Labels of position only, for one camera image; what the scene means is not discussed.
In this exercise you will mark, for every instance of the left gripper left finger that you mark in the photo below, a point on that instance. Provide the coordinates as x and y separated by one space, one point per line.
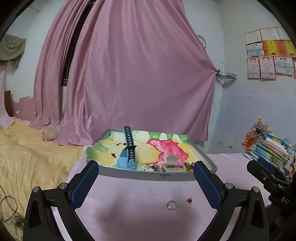
80 185

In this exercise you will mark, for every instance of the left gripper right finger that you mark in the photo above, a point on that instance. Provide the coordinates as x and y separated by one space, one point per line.
210 184

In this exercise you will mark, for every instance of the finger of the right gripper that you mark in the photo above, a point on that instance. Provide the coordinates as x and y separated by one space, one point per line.
270 167
260 173

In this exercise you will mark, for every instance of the stack of colourful books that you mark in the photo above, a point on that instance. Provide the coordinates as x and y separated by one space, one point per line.
260 142

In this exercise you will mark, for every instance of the grey cardboard tray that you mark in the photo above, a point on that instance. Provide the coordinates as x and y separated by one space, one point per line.
157 176

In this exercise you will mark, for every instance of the pink table cloth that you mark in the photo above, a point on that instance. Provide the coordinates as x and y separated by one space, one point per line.
130 209

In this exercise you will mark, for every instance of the yellow bed blanket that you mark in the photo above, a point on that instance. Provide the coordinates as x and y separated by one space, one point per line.
28 161

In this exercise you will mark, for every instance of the blue smart watch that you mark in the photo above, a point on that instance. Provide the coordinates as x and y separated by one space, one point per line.
126 158

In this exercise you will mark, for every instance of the floral watercolour tray liner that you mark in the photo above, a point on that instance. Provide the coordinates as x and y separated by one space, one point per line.
152 147

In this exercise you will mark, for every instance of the pink curtain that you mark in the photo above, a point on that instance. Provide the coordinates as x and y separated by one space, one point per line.
136 63

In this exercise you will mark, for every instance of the olive green hanging cloth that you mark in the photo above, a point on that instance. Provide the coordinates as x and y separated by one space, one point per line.
12 49

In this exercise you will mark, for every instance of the wire wall rack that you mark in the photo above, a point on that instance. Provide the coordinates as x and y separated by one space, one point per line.
225 75

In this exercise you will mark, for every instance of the wall certificates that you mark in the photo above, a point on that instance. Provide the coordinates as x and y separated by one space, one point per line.
270 53

